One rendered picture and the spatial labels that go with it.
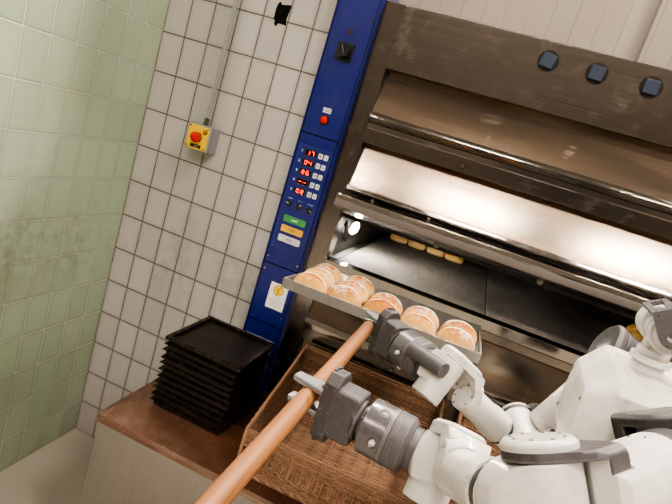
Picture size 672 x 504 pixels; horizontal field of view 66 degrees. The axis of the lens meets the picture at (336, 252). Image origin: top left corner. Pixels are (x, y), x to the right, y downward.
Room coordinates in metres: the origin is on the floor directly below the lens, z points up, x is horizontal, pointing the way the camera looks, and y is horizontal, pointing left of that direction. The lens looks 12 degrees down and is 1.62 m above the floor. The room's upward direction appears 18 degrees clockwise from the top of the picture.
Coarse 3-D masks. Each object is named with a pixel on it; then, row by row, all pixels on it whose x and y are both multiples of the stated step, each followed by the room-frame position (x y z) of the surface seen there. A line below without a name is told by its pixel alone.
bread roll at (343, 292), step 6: (330, 288) 1.34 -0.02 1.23; (336, 288) 1.33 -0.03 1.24; (342, 288) 1.33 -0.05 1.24; (348, 288) 1.33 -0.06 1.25; (330, 294) 1.33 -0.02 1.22; (336, 294) 1.32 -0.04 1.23; (342, 294) 1.32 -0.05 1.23; (348, 294) 1.32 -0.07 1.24; (354, 294) 1.32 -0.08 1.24; (348, 300) 1.31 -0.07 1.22; (354, 300) 1.32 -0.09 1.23; (360, 300) 1.33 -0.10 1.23; (360, 306) 1.33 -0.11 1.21
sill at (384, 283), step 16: (352, 272) 1.85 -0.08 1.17; (368, 272) 1.87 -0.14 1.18; (384, 288) 1.82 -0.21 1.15; (400, 288) 1.81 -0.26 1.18; (432, 304) 1.78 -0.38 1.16; (448, 304) 1.78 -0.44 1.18; (480, 320) 1.74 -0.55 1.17; (496, 320) 1.77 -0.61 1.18; (512, 336) 1.71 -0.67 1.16; (528, 336) 1.70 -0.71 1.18; (544, 352) 1.68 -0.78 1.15; (560, 352) 1.67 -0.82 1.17; (576, 352) 1.68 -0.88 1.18
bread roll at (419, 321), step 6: (414, 312) 1.31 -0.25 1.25; (402, 318) 1.29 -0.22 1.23; (408, 318) 1.28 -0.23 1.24; (414, 318) 1.28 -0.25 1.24; (420, 318) 1.28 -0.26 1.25; (426, 318) 1.28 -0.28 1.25; (408, 324) 1.27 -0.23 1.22; (414, 324) 1.27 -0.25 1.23; (420, 324) 1.27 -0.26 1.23; (426, 324) 1.27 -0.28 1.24; (432, 324) 1.28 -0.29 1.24; (426, 330) 1.26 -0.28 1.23; (432, 330) 1.27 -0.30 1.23
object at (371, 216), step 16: (352, 208) 1.72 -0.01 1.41; (384, 224) 1.76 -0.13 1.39; (400, 224) 1.68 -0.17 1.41; (432, 240) 1.68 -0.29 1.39; (448, 240) 1.64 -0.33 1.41; (480, 256) 1.62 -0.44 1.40; (496, 256) 1.61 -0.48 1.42; (512, 272) 1.75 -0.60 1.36; (528, 272) 1.58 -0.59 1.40; (544, 272) 1.57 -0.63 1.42; (560, 288) 1.68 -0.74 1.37; (576, 288) 1.54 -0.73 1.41; (592, 288) 1.54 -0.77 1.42; (608, 304) 1.61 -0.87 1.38; (624, 304) 1.51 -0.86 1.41; (640, 304) 1.51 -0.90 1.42
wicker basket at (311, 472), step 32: (320, 352) 1.81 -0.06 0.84; (288, 384) 1.72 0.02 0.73; (384, 384) 1.76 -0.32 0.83; (256, 416) 1.43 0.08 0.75; (416, 416) 1.71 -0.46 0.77; (288, 448) 1.35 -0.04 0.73; (320, 448) 1.61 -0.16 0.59; (352, 448) 1.68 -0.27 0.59; (256, 480) 1.36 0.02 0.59; (288, 480) 1.34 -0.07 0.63; (320, 480) 1.32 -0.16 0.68; (352, 480) 1.30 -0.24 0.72; (384, 480) 1.55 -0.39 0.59
